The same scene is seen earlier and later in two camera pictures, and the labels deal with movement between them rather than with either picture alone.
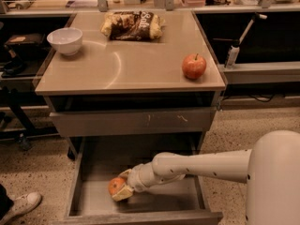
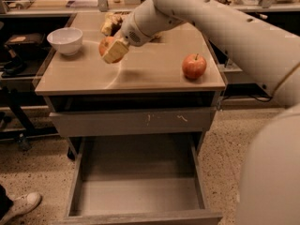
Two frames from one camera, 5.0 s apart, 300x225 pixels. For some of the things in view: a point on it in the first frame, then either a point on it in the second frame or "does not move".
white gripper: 136,178 -> 131,32
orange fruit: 115,184 -> 105,43
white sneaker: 22,204 does not move
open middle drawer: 101,158 does not move
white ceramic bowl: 66,40 does not move
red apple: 193,67 does not move
